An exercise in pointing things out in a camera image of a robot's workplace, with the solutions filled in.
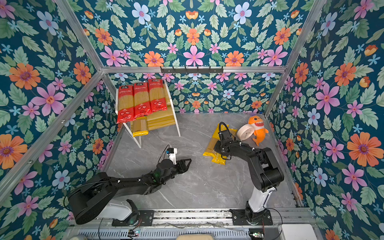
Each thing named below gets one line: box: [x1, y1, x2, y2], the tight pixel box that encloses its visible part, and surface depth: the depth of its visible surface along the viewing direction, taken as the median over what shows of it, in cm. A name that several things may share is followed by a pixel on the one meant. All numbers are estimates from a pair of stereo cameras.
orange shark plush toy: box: [248, 115, 269, 147], surface depth 105 cm
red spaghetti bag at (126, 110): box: [116, 85, 136, 124], surface depth 78 cm
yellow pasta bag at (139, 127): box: [130, 116, 149, 138], surface depth 90 cm
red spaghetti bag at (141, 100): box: [133, 82, 152, 119], surface depth 80 cm
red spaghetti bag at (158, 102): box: [148, 79, 168, 113], surface depth 82 cm
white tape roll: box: [237, 123, 255, 141], surface depth 100 cm
